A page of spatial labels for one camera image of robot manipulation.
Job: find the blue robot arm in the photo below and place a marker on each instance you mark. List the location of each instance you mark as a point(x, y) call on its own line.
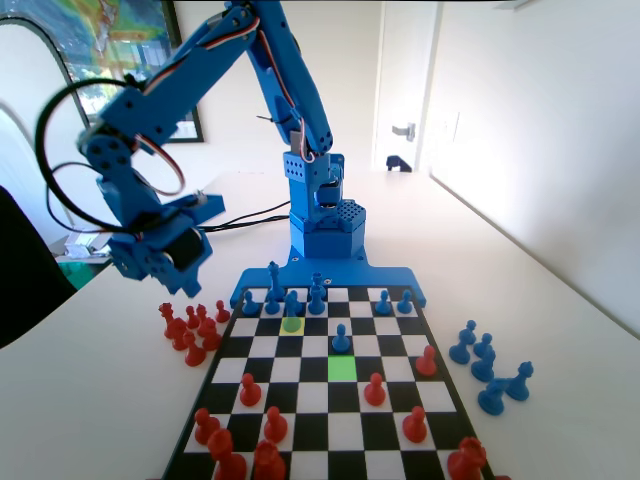
point(290, 65)

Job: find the black and white chessboard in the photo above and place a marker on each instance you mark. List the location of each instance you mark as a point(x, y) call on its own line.
point(320, 400)

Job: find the red chess knight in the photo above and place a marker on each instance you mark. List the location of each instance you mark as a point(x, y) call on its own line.
point(177, 336)
point(467, 460)

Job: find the red chess pawn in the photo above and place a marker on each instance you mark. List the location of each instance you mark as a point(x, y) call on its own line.
point(193, 352)
point(249, 392)
point(374, 392)
point(191, 319)
point(221, 312)
point(205, 429)
point(426, 362)
point(275, 427)
point(415, 427)

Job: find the red chess king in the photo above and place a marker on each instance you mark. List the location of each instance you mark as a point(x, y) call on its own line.
point(269, 462)

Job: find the small blue printed part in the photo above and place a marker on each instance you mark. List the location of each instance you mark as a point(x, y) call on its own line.
point(398, 164)

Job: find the blue chess knight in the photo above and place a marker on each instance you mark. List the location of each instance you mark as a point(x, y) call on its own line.
point(492, 397)

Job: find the red chess bishop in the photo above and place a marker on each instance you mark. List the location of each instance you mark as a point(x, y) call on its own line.
point(201, 311)
point(210, 336)
point(225, 457)

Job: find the pile of papers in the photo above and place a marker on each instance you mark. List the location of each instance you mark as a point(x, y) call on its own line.
point(80, 245)

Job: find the white door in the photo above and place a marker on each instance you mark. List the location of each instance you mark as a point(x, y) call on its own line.
point(405, 75)

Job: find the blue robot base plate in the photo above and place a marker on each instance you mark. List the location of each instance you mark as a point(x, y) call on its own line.
point(390, 277)

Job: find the black framed poster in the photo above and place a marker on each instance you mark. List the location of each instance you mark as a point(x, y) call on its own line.
point(100, 30)

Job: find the blue chess pawn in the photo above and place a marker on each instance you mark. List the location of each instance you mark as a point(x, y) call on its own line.
point(249, 305)
point(382, 304)
point(271, 306)
point(482, 346)
point(341, 342)
point(462, 347)
point(404, 304)

